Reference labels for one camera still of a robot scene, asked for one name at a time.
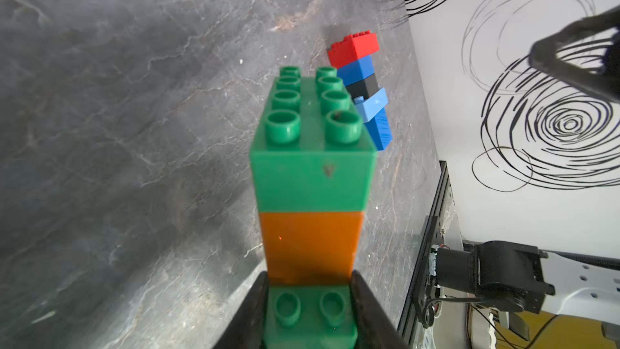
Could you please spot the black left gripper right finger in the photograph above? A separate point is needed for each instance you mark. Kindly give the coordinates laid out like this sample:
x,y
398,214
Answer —
x,y
375,330

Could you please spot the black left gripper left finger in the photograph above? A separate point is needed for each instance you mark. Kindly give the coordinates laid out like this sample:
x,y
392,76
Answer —
x,y
246,329

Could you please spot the orange lego brick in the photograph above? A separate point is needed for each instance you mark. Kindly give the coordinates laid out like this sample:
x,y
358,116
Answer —
x,y
310,248

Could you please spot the dark blue lego brick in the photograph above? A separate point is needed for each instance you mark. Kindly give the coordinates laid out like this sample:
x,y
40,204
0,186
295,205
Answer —
x,y
380,130

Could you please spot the black square lego brick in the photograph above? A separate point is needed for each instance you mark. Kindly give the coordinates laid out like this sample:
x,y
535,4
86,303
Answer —
x,y
365,88

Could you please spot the dark green long lego brick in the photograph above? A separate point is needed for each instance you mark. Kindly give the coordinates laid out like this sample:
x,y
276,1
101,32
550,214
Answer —
x,y
311,151

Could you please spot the blue square lego brick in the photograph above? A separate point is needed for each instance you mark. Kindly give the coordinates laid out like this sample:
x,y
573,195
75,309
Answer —
x,y
356,71

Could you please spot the light blue long lego brick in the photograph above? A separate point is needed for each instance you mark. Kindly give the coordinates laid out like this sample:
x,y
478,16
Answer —
x,y
369,108

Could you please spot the red long lego brick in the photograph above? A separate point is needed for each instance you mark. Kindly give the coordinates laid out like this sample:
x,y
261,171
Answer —
x,y
352,48

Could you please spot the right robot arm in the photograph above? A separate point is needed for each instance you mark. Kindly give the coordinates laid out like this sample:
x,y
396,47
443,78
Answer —
x,y
556,128

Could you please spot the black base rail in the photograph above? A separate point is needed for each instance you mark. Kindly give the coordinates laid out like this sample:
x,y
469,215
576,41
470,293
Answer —
x,y
441,226

